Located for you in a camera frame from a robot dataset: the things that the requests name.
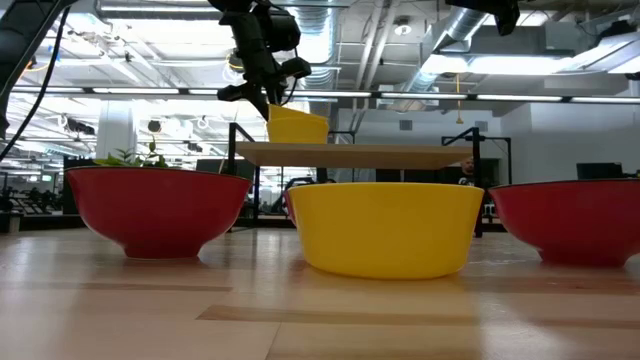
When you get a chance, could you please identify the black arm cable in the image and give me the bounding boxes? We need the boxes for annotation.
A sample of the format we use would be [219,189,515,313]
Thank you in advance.
[0,4,71,164]

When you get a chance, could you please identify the red bowl floral inside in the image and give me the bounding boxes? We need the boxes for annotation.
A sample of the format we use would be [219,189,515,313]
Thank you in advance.
[64,166,253,260]
[282,188,297,226]
[488,178,640,268]

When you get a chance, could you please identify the black monitor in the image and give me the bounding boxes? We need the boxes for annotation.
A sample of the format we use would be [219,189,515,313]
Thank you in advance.
[576,162,625,181]

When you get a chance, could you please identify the wooden shelf black legs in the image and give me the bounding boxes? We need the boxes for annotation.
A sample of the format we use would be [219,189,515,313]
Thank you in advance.
[227,122,484,239]

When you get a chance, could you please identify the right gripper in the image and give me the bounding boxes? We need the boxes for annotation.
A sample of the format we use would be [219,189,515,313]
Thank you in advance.
[444,0,521,37]

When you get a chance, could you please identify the yellow mini bowl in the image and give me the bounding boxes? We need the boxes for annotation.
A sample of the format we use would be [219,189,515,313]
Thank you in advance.
[288,182,485,280]
[266,117,330,145]
[267,103,330,126]

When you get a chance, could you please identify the long ceiling light strip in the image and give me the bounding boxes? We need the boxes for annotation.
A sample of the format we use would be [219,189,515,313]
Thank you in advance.
[294,90,372,98]
[379,92,469,101]
[569,96,640,105]
[476,94,564,103]

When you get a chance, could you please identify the yellow hanging cord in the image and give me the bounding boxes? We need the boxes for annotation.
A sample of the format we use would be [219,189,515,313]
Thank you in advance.
[453,73,464,125]

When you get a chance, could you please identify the person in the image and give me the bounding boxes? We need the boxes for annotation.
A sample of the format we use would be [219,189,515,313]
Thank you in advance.
[457,155,477,187]

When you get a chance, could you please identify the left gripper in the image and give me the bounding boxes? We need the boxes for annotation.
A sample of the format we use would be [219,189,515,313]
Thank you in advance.
[217,4,314,122]

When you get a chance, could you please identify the silver ventilation duct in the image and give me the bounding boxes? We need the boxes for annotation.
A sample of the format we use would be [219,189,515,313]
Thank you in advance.
[399,5,489,94]
[294,4,344,91]

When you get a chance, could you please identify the white column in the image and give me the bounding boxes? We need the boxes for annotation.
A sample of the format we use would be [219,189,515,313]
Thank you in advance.
[96,99,139,160]

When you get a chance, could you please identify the black cabinet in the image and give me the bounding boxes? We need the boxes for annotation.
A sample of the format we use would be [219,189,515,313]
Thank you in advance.
[62,158,84,217]

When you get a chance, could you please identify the small green potted plant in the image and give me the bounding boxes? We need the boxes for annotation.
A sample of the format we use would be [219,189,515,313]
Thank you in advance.
[93,139,169,169]

